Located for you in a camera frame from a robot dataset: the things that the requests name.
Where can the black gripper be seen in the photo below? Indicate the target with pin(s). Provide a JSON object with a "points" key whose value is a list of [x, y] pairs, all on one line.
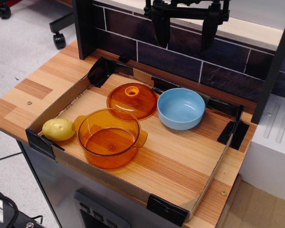
{"points": [[160, 12]]}

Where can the orange transparent pot lid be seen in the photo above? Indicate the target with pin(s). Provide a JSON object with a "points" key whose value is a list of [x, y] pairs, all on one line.
{"points": [[138, 99]]}

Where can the orange transparent pot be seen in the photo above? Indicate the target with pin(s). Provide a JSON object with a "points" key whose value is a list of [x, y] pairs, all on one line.
{"points": [[110, 137]]}

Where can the light blue bowl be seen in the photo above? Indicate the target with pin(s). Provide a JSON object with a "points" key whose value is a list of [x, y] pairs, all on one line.
{"points": [[180, 108]]}

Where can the cardboard fence with black tape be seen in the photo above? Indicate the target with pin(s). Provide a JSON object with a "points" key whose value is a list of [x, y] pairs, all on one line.
{"points": [[177, 176]]}

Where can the black office chair base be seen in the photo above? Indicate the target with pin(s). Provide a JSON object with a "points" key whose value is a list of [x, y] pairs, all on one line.
{"points": [[57, 25]]}

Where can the yellow toy potato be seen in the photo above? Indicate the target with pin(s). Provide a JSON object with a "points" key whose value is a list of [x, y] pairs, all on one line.
{"points": [[58, 129]]}

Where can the white toy sink unit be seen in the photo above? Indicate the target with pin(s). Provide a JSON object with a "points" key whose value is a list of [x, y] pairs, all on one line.
{"points": [[264, 164]]}

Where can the black caster wheel top left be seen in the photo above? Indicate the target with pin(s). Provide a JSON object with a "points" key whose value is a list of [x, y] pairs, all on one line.
{"points": [[5, 12]]}

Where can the grey toy oven front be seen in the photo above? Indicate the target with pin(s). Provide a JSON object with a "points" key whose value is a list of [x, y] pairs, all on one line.
{"points": [[94, 215]]}

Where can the black right shelf post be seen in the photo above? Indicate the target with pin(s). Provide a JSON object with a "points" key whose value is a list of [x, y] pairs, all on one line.
{"points": [[270, 80]]}

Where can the black shelf post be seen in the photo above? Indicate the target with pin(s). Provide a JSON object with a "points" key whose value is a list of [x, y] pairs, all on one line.
{"points": [[83, 11], [270, 80]]}

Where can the black left shelf post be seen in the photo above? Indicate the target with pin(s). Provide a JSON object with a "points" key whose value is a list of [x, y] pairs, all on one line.
{"points": [[83, 11]]}

